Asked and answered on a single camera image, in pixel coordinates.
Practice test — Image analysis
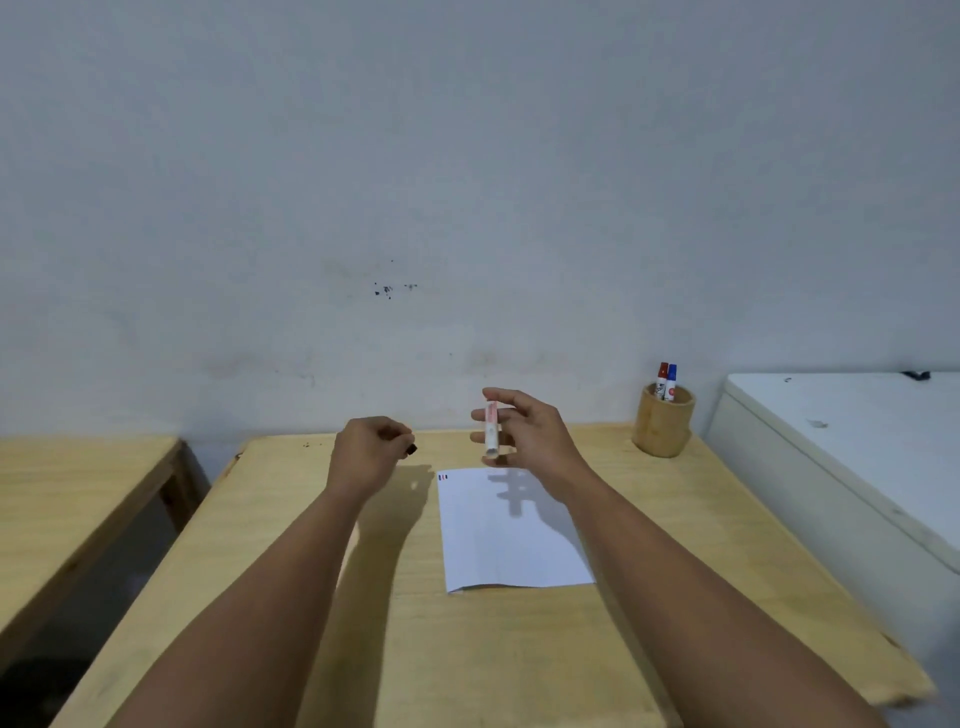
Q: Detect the person's left hand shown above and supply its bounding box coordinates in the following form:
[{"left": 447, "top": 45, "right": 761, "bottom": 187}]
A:
[{"left": 326, "top": 416, "right": 418, "bottom": 503}]

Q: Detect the person's right hand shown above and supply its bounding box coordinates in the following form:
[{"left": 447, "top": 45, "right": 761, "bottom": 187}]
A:
[{"left": 470, "top": 386, "right": 596, "bottom": 503}]

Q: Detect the white paper sheet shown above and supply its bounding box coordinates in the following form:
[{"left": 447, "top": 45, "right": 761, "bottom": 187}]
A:
[{"left": 436, "top": 467, "right": 597, "bottom": 595}]

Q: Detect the wooden pen holder cup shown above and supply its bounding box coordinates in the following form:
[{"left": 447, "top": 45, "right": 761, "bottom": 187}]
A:
[{"left": 631, "top": 382, "right": 697, "bottom": 460}]

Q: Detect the person's left forearm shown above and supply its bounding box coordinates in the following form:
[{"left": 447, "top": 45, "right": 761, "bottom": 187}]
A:
[{"left": 104, "top": 479, "right": 370, "bottom": 728}]

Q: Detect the person's right forearm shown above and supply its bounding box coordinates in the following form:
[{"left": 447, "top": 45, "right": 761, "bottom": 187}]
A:
[{"left": 558, "top": 472, "right": 895, "bottom": 728}]

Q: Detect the light wooden side table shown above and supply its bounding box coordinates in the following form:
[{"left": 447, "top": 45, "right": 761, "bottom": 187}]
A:
[{"left": 0, "top": 435, "right": 212, "bottom": 670}]

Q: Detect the white chest appliance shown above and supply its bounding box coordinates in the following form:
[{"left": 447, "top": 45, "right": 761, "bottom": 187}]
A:
[{"left": 704, "top": 371, "right": 960, "bottom": 680}]

